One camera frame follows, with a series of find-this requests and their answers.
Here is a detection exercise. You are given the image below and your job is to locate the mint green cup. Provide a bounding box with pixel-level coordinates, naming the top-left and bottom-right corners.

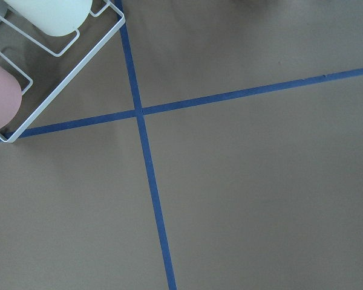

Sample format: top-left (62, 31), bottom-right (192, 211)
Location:
top-left (6, 0), bottom-right (93, 37)

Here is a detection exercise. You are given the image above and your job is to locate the pink cup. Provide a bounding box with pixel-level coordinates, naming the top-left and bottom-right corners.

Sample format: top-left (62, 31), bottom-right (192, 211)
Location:
top-left (0, 66), bottom-right (22, 128)

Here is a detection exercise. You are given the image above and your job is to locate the white wire cup rack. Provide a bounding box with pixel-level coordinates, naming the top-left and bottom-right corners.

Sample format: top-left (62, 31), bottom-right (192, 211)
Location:
top-left (0, 1), bottom-right (125, 143)

